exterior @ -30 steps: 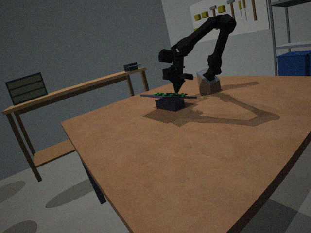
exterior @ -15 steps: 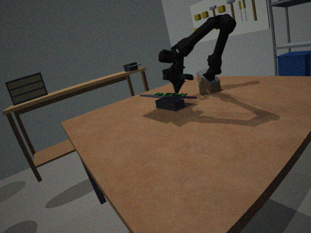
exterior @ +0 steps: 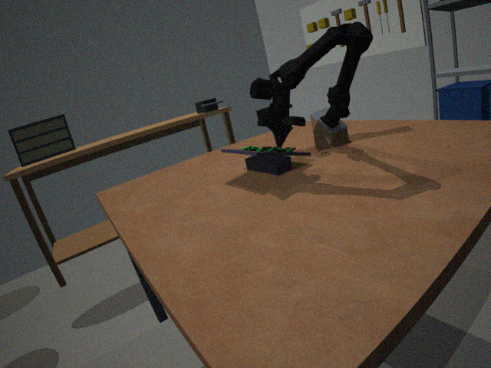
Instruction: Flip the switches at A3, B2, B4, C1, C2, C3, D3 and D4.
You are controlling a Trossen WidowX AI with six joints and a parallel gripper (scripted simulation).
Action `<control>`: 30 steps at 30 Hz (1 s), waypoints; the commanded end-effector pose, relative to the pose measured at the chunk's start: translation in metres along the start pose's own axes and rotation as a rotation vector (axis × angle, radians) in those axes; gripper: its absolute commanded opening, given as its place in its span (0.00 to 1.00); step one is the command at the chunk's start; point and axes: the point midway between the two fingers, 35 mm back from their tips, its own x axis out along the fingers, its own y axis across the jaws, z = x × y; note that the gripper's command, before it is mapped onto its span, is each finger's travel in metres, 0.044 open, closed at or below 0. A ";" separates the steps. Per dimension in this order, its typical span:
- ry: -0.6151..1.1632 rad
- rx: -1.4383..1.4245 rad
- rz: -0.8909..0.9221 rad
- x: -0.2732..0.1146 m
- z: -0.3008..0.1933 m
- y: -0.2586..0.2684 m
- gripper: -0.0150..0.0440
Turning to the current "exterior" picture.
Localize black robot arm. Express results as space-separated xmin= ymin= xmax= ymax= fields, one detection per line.
xmin=250 ymin=21 xmax=373 ymax=129

